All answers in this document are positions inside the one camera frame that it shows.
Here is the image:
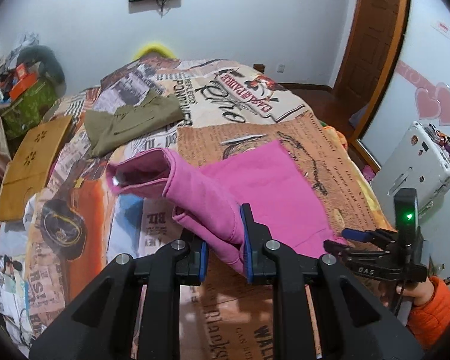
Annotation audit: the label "pink pants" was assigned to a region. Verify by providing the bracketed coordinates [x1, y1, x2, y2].
[106, 141, 344, 273]

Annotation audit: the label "orange sleeve forearm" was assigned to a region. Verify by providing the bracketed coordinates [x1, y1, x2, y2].
[407, 276, 450, 350]

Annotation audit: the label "right hand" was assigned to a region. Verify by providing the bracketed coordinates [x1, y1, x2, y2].
[378, 278, 435, 306]

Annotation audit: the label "yellow orange under blanket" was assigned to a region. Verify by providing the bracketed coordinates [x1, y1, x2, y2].
[322, 124, 380, 212]

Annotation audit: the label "white appliance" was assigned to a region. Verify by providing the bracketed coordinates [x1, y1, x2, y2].
[370, 121, 450, 222]

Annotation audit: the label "wooden lap desk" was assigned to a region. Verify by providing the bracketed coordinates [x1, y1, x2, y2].
[0, 115, 72, 222]

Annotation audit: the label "newspaper print blanket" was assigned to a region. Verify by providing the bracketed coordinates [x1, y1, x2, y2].
[22, 53, 395, 360]

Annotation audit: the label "olive green pants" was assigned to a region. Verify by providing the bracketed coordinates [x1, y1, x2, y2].
[84, 89, 184, 158]

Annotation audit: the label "wooden door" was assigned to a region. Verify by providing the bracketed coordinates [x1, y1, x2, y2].
[333, 0, 408, 145]

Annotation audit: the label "green storage box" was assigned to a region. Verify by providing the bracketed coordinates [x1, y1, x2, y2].
[0, 79, 57, 140]

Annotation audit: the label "orange box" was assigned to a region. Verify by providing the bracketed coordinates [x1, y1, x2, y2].
[9, 63, 37, 101]

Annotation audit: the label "yellow plush pillow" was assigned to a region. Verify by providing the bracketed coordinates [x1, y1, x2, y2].
[132, 42, 176, 61]

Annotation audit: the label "white wall socket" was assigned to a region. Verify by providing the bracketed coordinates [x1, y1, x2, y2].
[276, 64, 285, 73]

